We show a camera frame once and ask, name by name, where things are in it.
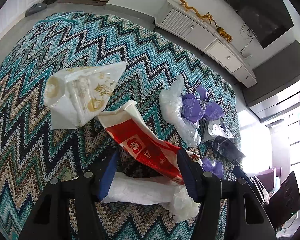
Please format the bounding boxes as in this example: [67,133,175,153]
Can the television cables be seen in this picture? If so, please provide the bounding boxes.
[239,22,256,58]

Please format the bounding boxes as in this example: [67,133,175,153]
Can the grey slipper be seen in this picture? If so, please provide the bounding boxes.
[25,3,47,17]

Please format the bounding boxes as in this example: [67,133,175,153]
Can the grey door mat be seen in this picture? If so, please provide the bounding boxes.
[57,0,107,6]

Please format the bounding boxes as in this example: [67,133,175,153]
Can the dark blue white package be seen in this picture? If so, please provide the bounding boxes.
[200,119,245,166]

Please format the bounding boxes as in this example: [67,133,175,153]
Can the translucent white plastic bag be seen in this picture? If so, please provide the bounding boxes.
[159,75,201,147]

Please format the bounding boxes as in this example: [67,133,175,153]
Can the purple plastic wrapper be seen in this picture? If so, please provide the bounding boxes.
[181,85,224,124]

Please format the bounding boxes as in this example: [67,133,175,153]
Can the white tv cabinet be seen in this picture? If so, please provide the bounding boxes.
[155,0,257,88]

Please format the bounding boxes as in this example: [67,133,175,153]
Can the white tissue bag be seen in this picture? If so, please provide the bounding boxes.
[102,172,199,223]

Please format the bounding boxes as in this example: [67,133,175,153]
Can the golden tiger figurine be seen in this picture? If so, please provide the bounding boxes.
[216,27,232,43]

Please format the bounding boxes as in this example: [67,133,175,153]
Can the zigzag knitted table cloth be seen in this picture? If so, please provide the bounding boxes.
[0,11,242,240]

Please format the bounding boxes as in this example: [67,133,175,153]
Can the white gold printed bag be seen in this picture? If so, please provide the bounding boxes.
[44,61,126,130]

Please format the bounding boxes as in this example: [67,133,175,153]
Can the red white paper bag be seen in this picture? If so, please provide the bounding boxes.
[96,100,201,185]

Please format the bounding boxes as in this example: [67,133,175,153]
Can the golden dragon figurine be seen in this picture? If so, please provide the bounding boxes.
[179,0,218,28]

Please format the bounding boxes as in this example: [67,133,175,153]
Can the wall mounted black television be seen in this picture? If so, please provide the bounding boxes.
[225,0,294,48]

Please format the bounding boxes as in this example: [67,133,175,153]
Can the grey refrigerator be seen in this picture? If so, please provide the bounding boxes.
[243,40,300,122]

